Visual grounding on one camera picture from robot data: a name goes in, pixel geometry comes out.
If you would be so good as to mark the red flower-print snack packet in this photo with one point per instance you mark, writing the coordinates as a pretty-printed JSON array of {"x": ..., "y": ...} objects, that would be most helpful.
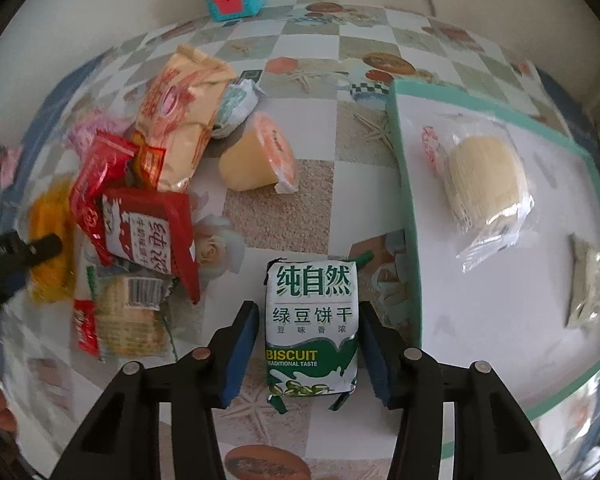
[{"x": 97, "y": 185}]

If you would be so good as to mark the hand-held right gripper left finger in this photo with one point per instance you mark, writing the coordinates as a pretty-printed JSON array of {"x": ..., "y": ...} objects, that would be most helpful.
[{"x": 237, "y": 360}]

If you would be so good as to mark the teal-rimmed white tray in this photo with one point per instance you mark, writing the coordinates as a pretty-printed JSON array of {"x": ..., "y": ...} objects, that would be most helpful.
[{"x": 505, "y": 310}]

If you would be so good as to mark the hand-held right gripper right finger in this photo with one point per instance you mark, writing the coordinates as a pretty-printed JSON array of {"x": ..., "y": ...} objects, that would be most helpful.
[{"x": 380, "y": 360}]

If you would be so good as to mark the small beige packet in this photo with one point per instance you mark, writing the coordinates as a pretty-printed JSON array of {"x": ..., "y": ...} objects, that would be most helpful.
[{"x": 587, "y": 280}]

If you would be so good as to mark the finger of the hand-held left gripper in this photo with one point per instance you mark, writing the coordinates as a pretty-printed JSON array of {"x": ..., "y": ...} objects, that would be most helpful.
[{"x": 45, "y": 247}]

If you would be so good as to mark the white green wrapped snack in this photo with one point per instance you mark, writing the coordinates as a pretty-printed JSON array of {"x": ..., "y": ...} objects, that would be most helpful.
[{"x": 235, "y": 107}]

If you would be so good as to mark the large orange beige snack bag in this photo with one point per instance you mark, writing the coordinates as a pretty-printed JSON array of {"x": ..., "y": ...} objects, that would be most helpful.
[{"x": 185, "y": 120}]

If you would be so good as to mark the checked patterned tablecloth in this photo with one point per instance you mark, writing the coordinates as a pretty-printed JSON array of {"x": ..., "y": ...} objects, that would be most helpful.
[{"x": 280, "y": 220}]

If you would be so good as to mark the clear cracker packet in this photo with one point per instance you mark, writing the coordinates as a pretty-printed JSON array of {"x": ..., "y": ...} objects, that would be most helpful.
[{"x": 125, "y": 315}]

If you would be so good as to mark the small black framed card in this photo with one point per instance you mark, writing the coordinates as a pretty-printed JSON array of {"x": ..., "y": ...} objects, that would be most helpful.
[{"x": 250, "y": 76}]

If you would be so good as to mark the pink snack packet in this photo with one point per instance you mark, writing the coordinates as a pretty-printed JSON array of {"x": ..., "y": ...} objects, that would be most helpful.
[{"x": 97, "y": 127}]

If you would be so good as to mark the yellow jelly cup orange lid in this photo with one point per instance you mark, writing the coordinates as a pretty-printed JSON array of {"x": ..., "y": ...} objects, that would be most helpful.
[{"x": 260, "y": 155}]

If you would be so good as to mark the red milk-print snack packet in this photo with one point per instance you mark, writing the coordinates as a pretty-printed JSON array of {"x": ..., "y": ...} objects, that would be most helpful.
[{"x": 150, "y": 230}]

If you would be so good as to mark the clear-wrapped round cake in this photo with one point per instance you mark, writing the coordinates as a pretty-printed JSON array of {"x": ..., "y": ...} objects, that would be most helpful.
[{"x": 485, "y": 180}]

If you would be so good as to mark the yellow orange snack packet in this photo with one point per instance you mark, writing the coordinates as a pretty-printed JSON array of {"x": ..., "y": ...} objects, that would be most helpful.
[{"x": 50, "y": 220}]

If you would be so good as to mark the green biscuit packet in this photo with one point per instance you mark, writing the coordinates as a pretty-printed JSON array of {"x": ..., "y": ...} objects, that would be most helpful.
[{"x": 310, "y": 330}]

